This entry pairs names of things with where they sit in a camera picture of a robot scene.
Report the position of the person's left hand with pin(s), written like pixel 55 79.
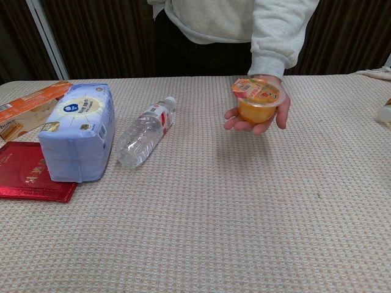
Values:
pixel 259 128

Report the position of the orange jelly cup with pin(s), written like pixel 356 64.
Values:
pixel 256 110

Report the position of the person's left forearm grey sleeve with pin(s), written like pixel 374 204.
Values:
pixel 272 45

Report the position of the beige woven tablecloth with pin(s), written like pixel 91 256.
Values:
pixel 214 213

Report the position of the clear plastic water bottle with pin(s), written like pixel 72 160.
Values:
pixel 143 134

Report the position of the person in grey sweatshirt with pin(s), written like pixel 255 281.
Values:
pixel 214 18

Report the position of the amber tea bottle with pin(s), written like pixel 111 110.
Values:
pixel 385 113

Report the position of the dark pleated curtain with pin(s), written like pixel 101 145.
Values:
pixel 107 36

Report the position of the light blue tissue pack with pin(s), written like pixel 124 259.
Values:
pixel 76 131

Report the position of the orange cardboard box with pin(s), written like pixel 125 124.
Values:
pixel 27 103

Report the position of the red booklet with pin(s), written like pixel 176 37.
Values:
pixel 21 177

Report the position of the white metal frame post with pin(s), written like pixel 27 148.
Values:
pixel 46 36

